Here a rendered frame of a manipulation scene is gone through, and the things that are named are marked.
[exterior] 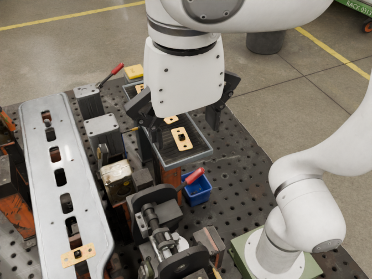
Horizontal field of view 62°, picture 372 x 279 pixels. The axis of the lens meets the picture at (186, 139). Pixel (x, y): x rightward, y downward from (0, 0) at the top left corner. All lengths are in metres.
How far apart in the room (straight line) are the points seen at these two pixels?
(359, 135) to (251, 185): 0.77
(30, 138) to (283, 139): 1.89
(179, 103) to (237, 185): 0.96
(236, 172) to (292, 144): 1.22
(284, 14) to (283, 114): 2.52
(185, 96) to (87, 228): 0.60
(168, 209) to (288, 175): 0.29
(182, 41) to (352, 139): 0.41
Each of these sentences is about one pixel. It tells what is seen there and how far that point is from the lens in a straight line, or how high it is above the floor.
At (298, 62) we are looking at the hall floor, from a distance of 3.47.
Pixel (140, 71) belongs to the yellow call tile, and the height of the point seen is 1.16.
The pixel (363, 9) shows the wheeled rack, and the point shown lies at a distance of 4.25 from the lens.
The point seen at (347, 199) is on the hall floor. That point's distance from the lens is 2.36.
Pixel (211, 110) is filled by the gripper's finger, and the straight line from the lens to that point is 0.47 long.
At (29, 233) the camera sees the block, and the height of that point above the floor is 0.74.
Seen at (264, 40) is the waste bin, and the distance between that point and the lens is 3.40.
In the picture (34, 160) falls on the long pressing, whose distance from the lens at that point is 1.12.
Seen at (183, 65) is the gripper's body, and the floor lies 1.58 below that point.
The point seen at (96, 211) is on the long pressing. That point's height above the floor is 1.00.
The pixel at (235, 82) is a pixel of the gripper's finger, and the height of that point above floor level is 1.52.
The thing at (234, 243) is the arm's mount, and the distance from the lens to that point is 1.11.
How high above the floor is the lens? 1.78
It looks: 47 degrees down
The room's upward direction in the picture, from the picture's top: straight up
